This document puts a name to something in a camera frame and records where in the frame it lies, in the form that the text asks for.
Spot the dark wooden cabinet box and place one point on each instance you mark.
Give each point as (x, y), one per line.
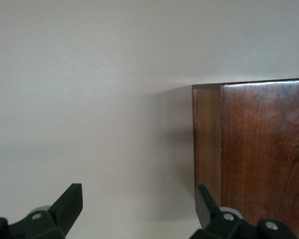
(264, 149)

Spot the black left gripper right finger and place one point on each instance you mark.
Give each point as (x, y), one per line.
(206, 209)

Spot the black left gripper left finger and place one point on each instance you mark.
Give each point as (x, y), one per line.
(64, 204)

